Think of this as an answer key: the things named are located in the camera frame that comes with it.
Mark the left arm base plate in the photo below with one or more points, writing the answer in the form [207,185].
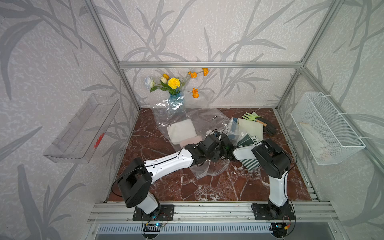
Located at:
[165,212]

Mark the green garden fork wooden handle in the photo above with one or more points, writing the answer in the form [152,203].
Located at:
[253,118]

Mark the white cloth in basket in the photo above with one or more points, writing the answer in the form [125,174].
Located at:
[315,141]

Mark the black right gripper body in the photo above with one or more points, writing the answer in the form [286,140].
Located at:
[258,149]

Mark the aluminium frame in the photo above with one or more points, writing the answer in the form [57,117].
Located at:
[275,50]

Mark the blue glass vase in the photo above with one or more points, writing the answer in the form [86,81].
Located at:
[177,102]

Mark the artificial flower bouquet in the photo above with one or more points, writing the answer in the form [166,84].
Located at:
[175,86]

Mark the clear plastic vacuum bag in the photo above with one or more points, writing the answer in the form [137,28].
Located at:
[206,121]

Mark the pink fluffy towel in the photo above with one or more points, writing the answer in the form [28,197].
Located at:
[193,140]

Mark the circuit board with wires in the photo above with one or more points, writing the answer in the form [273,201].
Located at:
[150,227]
[280,230]

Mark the cream folded towel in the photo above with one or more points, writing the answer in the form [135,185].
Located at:
[254,129]

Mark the left circuit board with wires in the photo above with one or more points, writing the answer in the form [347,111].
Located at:
[150,227]

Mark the blue white striped towel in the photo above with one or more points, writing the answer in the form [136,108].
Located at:
[233,129]

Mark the clear plastic wall shelf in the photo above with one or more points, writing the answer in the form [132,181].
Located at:
[79,140]

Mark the green white striped towel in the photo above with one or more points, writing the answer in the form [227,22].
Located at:
[243,152]

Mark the right circuit board with wires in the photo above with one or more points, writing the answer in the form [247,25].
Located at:
[280,230]

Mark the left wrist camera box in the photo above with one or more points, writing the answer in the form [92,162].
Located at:
[211,142]

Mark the white wire mesh basket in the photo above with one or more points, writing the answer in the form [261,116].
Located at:
[316,109]

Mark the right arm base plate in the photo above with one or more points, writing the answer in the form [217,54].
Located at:
[270,212]

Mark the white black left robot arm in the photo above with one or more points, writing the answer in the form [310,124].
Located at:
[135,181]

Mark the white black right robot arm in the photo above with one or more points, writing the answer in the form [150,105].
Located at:
[275,162]

